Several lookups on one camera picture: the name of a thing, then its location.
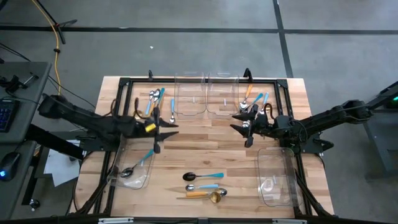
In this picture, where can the grey metal stand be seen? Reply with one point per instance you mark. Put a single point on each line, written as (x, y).
(379, 140)

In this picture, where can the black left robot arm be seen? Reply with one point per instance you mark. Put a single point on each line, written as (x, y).
(77, 116)

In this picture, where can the silver aluminium bracket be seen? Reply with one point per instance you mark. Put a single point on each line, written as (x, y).
(115, 220)
(289, 221)

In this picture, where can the black tripod stand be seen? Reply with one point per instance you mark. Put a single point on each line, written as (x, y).
(66, 23)

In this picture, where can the clear plastic bin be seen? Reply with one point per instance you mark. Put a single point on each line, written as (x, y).
(189, 93)
(280, 174)
(146, 177)
(222, 90)

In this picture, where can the white paper sheet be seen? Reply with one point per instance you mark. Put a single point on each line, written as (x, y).
(59, 168)

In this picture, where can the black computer mouse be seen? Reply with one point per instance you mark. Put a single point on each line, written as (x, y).
(11, 165)

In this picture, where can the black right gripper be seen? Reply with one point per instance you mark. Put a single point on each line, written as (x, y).
(264, 127)

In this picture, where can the grey side desk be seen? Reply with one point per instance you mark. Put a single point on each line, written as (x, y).
(31, 93)

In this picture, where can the black caster wheel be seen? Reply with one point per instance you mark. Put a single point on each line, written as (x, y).
(34, 204)

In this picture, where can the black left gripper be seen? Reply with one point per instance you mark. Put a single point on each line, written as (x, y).
(140, 129)

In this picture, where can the yellow tape label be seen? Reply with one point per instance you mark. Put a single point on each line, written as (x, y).
(150, 127)

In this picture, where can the black backlit keyboard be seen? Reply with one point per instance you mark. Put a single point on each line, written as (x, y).
(7, 115)

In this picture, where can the spoons group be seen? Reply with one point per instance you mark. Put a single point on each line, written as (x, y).
(156, 93)
(248, 91)

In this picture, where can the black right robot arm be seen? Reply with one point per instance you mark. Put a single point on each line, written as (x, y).
(326, 116)

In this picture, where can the black desk clamp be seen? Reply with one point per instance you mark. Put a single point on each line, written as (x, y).
(14, 83)

